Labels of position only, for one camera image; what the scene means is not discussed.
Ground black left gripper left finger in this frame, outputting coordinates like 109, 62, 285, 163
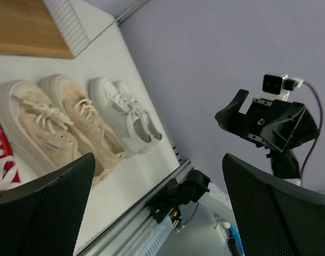
0, 153, 95, 255

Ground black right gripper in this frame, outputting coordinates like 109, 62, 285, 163
215, 89, 319, 153

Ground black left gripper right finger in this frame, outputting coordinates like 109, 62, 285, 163
223, 154, 325, 256

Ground red canvas sneaker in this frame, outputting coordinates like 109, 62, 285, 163
0, 120, 21, 193

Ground beige platform sneaker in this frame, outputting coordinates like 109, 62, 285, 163
0, 81, 79, 177
39, 74, 125, 186

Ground white grey sneaker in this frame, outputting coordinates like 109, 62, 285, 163
88, 77, 163, 158

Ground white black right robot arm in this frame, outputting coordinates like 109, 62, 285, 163
215, 89, 320, 185

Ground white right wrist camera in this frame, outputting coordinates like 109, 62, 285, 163
259, 73, 304, 101

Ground aluminium mounting rail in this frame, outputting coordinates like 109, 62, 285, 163
75, 159, 193, 255

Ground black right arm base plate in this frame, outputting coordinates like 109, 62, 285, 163
147, 169, 211, 223

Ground white slotted cable duct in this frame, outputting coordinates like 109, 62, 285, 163
139, 216, 173, 256

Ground wooden wire shoe shelf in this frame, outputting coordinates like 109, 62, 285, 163
0, 0, 117, 60

